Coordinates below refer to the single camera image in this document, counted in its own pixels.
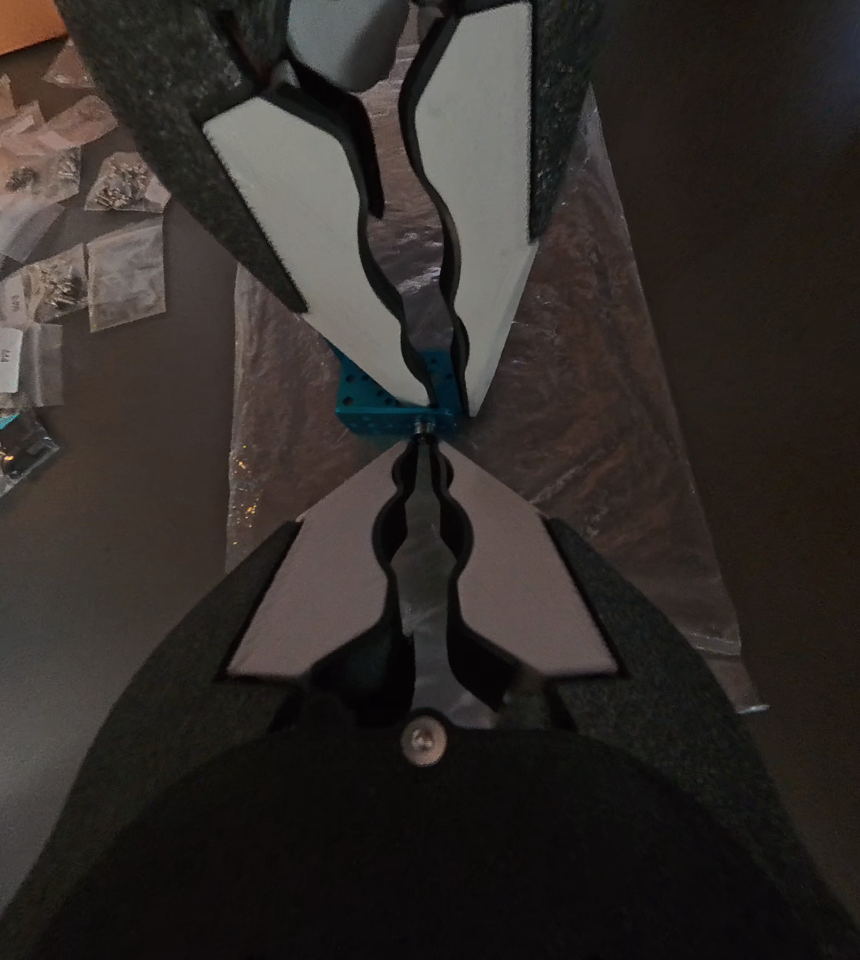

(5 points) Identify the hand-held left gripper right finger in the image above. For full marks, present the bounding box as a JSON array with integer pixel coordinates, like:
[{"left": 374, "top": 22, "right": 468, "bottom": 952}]
[{"left": 422, "top": 438, "right": 620, "bottom": 684}]

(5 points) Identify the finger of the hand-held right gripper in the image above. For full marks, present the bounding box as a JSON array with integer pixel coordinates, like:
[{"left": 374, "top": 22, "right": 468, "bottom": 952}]
[
  {"left": 203, "top": 60, "right": 434, "bottom": 410},
  {"left": 398, "top": 0, "right": 543, "bottom": 420}
]

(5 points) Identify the pile of small screw bags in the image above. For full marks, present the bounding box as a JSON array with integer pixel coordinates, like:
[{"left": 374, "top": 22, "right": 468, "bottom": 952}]
[{"left": 0, "top": 37, "right": 172, "bottom": 545}]

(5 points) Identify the blue perforated metal bracket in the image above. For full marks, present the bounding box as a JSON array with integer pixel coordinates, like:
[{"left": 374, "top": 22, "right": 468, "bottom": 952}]
[{"left": 332, "top": 348, "right": 472, "bottom": 436}]

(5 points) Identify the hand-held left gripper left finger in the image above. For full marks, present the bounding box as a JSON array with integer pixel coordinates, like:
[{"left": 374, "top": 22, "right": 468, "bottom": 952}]
[{"left": 226, "top": 438, "right": 419, "bottom": 682}]

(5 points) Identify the large clear plastic bag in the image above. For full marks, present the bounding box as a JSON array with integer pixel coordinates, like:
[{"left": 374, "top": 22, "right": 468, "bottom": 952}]
[{"left": 223, "top": 82, "right": 768, "bottom": 721}]

